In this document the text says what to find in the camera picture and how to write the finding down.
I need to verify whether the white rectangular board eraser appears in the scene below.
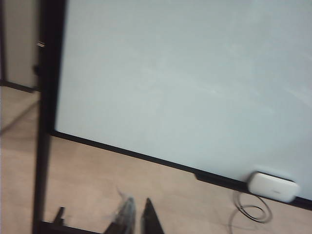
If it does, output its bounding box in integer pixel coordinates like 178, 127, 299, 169
247, 171, 300, 203

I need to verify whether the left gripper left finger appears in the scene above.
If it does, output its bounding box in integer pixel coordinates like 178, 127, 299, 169
104, 194, 136, 234

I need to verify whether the black metal floor frame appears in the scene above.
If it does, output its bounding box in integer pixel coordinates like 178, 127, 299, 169
41, 206, 106, 234

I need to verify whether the white glass board black frame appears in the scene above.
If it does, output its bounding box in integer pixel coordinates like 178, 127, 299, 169
50, 0, 312, 212

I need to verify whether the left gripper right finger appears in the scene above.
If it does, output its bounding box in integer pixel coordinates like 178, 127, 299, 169
139, 197, 165, 234

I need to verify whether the black floor cable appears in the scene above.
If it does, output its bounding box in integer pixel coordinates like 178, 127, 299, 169
230, 189, 273, 234

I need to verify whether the black vertical post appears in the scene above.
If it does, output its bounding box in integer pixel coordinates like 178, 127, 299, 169
32, 0, 68, 234

